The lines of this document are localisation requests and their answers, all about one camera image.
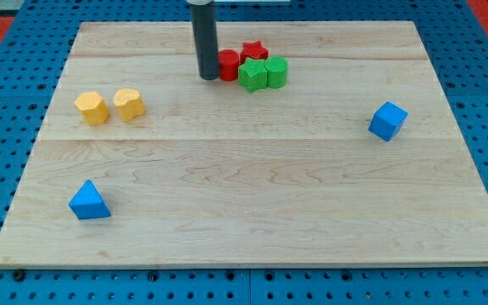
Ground green star block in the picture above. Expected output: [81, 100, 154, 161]
[238, 58, 268, 92]

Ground green cylinder block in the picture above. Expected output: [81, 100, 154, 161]
[264, 56, 289, 89]

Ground red cylinder block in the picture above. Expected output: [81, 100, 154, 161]
[218, 49, 240, 81]

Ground red star block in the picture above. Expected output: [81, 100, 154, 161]
[240, 41, 269, 64]

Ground light wooden board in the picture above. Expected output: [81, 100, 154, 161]
[0, 21, 488, 269]

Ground yellow heart block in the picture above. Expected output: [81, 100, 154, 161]
[114, 88, 146, 122]

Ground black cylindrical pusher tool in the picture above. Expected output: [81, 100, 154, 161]
[186, 0, 219, 80]

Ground blue cube block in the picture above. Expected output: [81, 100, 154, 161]
[369, 102, 408, 141]

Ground yellow hexagon block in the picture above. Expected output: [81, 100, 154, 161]
[75, 91, 109, 126]

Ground blue triangle block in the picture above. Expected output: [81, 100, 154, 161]
[69, 180, 111, 220]

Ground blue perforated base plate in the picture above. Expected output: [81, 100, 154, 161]
[0, 0, 488, 304]

